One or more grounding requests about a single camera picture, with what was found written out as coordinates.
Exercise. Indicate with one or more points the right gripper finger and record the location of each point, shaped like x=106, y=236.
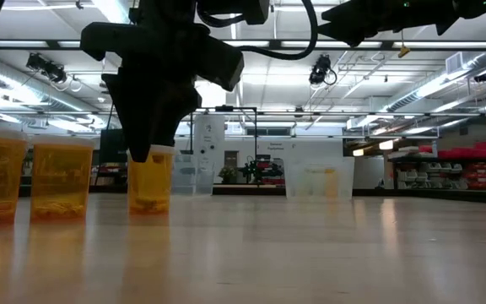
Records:
x=179, y=105
x=135, y=110

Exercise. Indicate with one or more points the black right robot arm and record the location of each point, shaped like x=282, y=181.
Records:
x=395, y=17

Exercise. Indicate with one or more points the clear plastic bin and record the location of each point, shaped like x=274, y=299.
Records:
x=298, y=177
x=194, y=177

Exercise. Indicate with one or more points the black monitor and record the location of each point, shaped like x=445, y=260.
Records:
x=110, y=145

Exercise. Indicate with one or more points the white equipment cabinet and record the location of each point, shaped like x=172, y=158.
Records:
x=209, y=139

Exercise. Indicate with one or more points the distant potted plant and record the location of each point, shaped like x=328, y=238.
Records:
x=227, y=174

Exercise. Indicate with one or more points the distant black robot station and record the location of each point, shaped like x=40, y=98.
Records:
x=260, y=171

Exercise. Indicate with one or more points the yellow hanging power plug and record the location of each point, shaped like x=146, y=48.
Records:
x=403, y=51

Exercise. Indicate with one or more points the shelf with storage bins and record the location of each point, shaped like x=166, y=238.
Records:
x=471, y=152

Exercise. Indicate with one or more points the black ceiling speaker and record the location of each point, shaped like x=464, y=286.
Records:
x=483, y=76

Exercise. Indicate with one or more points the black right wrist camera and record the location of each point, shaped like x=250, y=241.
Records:
x=243, y=10

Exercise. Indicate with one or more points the black ceiling camera rig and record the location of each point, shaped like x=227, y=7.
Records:
x=46, y=67
x=321, y=69

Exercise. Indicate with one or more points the silver ventilation duct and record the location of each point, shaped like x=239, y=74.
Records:
x=428, y=90
x=15, y=86

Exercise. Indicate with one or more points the black ceiling light rail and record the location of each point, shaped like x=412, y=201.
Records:
x=388, y=44

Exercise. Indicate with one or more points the black aluminium table frame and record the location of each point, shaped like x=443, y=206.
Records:
x=437, y=196

